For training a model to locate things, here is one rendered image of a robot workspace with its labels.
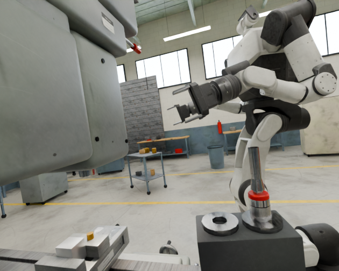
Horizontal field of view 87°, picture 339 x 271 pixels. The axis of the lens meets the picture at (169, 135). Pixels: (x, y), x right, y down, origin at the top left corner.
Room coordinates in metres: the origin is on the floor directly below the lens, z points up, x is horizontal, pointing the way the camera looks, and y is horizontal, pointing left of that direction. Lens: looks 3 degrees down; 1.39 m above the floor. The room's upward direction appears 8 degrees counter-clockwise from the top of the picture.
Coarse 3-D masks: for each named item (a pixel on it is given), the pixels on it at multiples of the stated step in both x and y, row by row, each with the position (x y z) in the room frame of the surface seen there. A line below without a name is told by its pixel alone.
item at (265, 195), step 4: (248, 192) 0.43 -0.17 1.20; (252, 192) 0.43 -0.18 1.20; (264, 192) 0.42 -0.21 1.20; (268, 192) 0.42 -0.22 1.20; (248, 196) 0.43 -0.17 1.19; (252, 196) 0.41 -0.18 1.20; (256, 196) 0.40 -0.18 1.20; (260, 196) 0.40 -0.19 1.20; (264, 196) 0.40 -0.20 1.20; (268, 196) 0.40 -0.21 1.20; (256, 200) 0.40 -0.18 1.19; (260, 200) 0.40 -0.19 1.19; (264, 200) 0.40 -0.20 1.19
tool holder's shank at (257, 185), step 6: (252, 150) 0.41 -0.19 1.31; (258, 150) 0.41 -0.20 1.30; (252, 156) 0.41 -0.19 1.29; (258, 156) 0.41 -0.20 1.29; (252, 162) 0.41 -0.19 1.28; (258, 162) 0.41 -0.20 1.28; (252, 168) 0.41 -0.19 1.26; (258, 168) 0.41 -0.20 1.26; (252, 174) 0.42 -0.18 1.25; (258, 174) 0.41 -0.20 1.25; (252, 180) 0.42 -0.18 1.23; (258, 180) 0.41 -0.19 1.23; (252, 186) 0.42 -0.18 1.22; (258, 186) 0.41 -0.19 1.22; (258, 192) 0.41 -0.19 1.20
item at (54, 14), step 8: (16, 0) 0.27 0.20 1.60; (24, 0) 0.28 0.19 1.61; (32, 0) 0.29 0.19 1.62; (40, 0) 0.31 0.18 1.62; (32, 8) 0.29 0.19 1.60; (40, 8) 0.31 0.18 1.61; (48, 8) 0.32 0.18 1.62; (56, 8) 0.34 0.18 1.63; (48, 16) 0.32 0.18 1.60; (56, 16) 0.34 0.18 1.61; (64, 16) 0.36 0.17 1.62; (56, 24) 0.33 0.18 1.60; (64, 24) 0.35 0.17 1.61
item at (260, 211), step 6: (252, 204) 0.41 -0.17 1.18; (258, 204) 0.40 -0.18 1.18; (264, 204) 0.40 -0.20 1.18; (252, 210) 0.41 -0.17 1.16; (258, 210) 0.40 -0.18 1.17; (264, 210) 0.40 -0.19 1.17; (270, 210) 0.41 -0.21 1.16; (252, 216) 0.42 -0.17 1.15; (258, 216) 0.40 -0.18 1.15; (264, 216) 0.40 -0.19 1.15; (270, 216) 0.40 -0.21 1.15; (264, 222) 0.40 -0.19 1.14
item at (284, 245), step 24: (216, 216) 0.45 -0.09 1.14; (240, 216) 0.46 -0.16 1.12; (216, 240) 0.38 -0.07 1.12; (240, 240) 0.37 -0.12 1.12; (264, 240) 0.36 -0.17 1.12; (288, 240) 0.36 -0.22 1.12; (216, 264) 0.38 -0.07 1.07; (240, 264) 0.37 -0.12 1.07; (264, 264) 0.36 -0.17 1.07; (288, 264) 0.36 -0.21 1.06
